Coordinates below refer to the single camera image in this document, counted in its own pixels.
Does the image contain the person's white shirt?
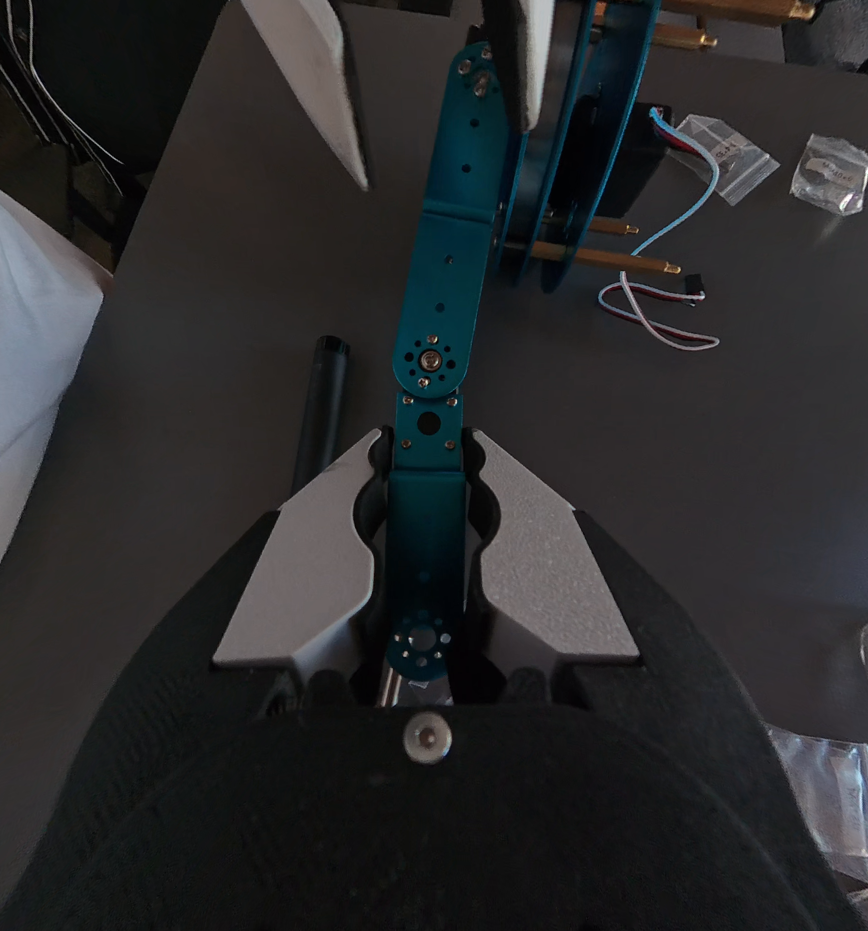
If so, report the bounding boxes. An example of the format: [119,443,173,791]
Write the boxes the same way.
[0,163,108,637]

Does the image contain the dark grey desk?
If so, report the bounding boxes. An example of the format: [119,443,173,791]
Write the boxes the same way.
[0,0,868,931]

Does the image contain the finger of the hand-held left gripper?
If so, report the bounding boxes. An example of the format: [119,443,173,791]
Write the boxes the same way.
[241,0,371,193]
[481,0,560,134]

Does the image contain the black white-striped cloth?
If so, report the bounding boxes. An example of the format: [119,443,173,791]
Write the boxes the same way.
[0,0,224,256]

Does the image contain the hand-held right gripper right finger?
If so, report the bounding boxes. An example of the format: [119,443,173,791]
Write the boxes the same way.
[452,428,643,703]

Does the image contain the blue toy robot arm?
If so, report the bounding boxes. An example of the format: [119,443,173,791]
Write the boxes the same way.
[385,0,818,690]

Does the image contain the red white servo cable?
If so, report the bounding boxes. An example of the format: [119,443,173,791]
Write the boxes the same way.
[597,104,722,352]

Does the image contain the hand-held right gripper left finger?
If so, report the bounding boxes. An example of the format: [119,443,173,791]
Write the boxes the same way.
[210,428,393,699]

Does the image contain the black electric screwdriver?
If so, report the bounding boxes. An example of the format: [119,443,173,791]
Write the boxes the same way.
[290,333,354,497]

